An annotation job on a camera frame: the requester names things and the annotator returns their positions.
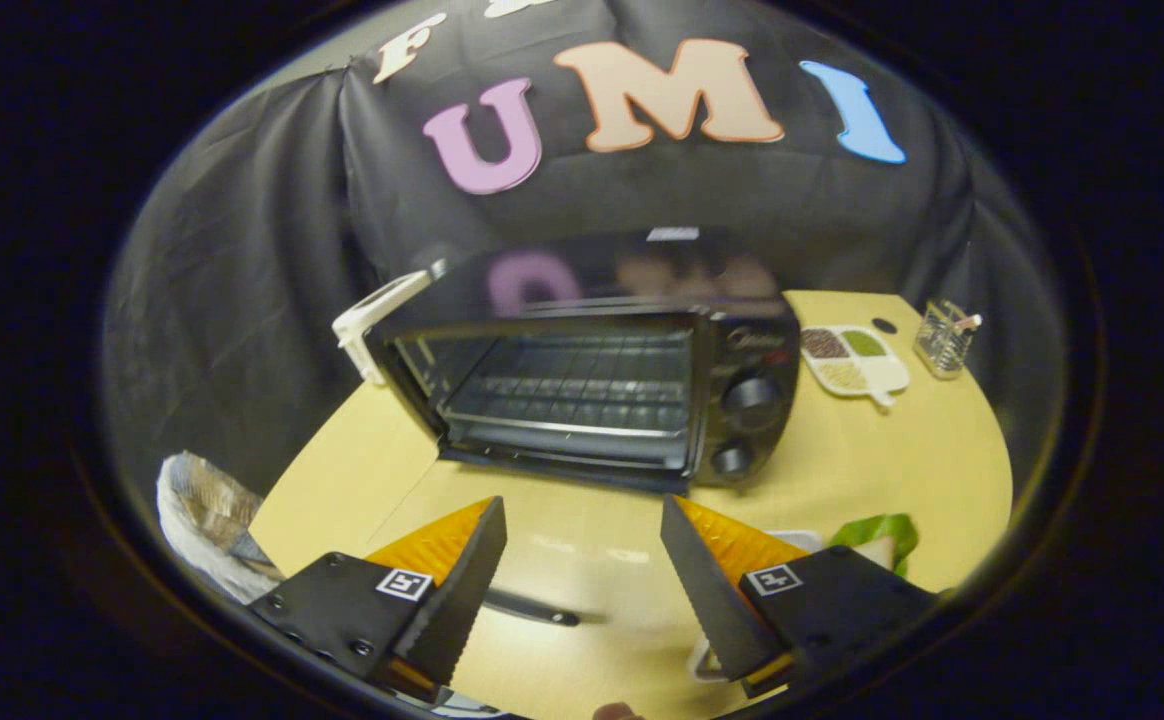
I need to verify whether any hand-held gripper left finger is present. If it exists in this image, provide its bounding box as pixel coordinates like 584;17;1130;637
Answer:
248;496;509;703

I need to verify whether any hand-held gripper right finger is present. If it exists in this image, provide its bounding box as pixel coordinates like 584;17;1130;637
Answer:
659;494;940;701

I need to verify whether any lettuce sandwich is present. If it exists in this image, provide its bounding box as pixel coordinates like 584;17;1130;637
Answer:
827;513;920;578

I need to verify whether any black toaster oven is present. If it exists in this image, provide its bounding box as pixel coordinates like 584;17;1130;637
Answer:
362;228;803;629

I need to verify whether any white slotted plastic tray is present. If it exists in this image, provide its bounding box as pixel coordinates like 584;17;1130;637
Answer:
687;528;826;684

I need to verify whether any divided white grain dish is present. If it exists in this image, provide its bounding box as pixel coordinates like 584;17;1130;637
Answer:
799;324;912;410

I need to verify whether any white plastic block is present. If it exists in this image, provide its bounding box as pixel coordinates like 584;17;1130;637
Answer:
332;268;435;387

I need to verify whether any clear glass container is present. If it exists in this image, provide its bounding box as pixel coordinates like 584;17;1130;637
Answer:
913;299;984;382

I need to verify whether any black backdrop cloth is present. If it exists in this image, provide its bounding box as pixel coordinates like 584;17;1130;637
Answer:
102;0;1063;521

